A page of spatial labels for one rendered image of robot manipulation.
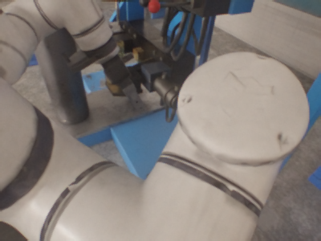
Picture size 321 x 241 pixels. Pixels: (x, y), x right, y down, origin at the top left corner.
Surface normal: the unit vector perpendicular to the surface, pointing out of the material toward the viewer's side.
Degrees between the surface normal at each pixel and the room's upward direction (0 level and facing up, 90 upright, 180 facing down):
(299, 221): 0
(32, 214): 44
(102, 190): 3
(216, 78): 22
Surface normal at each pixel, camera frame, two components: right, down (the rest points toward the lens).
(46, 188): -0.09, -0.47
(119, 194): 0.11, -0.85
